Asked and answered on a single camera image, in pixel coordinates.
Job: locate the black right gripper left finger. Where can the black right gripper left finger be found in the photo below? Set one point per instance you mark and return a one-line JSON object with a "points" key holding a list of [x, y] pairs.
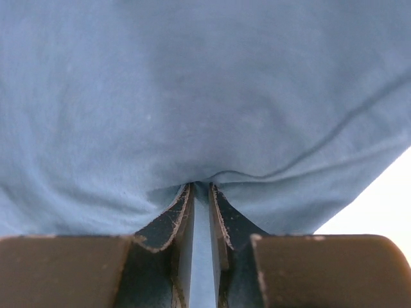
{"points": [[150, 268]]}

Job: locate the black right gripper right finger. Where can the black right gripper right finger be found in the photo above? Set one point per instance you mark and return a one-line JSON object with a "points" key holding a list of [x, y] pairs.
{"points": [[255, 269]]}

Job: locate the blue t shirt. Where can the blue t shirt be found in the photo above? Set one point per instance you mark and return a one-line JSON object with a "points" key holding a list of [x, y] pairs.
{"points": [[109, 107]]}

